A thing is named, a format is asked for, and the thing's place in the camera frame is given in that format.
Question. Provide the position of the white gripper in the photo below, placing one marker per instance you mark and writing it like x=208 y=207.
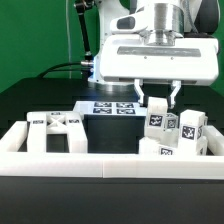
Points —
x=193 y=61

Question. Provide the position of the white chair seat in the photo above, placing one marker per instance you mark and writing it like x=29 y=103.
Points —
x=171 y=144

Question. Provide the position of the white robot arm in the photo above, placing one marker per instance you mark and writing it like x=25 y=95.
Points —
x=155 y=41

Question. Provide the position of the white tagged cube left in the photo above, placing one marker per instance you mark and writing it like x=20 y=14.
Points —
x=171 y=121

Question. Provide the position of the white U-shaped obstacle fence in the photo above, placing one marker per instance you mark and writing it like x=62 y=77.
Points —
x=13 y=162

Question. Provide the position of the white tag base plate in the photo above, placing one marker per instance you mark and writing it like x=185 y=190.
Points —
x=109 y=108

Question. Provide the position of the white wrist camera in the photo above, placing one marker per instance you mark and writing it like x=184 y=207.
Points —
x=132 y=23

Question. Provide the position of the white chair back frame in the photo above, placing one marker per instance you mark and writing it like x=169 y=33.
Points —
x=42 y=124

